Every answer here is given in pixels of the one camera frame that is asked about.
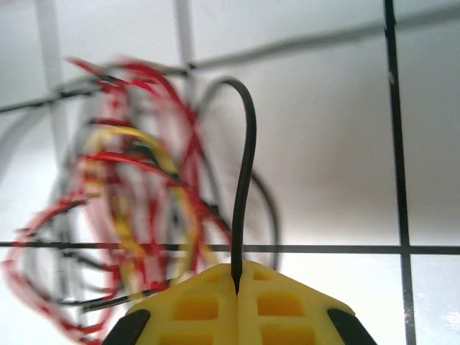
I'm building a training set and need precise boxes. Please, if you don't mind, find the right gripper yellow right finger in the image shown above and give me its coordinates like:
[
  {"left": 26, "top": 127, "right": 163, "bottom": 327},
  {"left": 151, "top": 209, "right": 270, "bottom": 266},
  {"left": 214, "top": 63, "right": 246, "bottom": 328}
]
[{"left": 236, "top": 261, "right": 378, "bottom": 345}]

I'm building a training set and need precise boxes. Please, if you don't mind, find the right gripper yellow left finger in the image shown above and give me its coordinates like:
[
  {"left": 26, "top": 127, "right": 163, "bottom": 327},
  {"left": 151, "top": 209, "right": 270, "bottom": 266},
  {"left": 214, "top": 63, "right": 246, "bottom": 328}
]
[{"left": 102, "top": 264, "right": 239, "bottom": 345}]

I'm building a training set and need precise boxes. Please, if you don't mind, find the black cable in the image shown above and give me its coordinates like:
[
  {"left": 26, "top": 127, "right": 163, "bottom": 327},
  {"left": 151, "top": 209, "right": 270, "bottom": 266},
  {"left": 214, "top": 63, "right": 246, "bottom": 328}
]
[
  {"left": 197, "top": 75, "right": 259, "bottom": 294},
  {"left": 53, "top": 283, "right": 155, "bottom": 313}
]

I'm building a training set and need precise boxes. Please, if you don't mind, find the red cable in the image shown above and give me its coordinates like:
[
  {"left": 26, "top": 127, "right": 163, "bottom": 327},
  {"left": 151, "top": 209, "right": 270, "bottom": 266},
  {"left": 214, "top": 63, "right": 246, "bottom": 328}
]
[
  {"left": 64, "top": 55, "right": 234, "bottom": 252},
  {"left": 82, "top": 150, "right": 231, "bottom": 238}
]

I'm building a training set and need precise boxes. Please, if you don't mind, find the yellow cable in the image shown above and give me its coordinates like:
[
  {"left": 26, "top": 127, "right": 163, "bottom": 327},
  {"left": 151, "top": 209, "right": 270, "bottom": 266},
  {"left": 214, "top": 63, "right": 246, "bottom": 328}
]
[{"left": 84, "top": 127, "right": 216, "bottom": 285}]

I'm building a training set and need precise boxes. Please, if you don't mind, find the bundle of coloured wires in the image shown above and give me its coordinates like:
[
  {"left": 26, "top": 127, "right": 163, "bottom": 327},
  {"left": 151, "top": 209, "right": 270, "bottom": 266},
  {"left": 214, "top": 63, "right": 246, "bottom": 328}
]
[{"left": 0, "top": 150, "right": 173, "bottom": 345}]

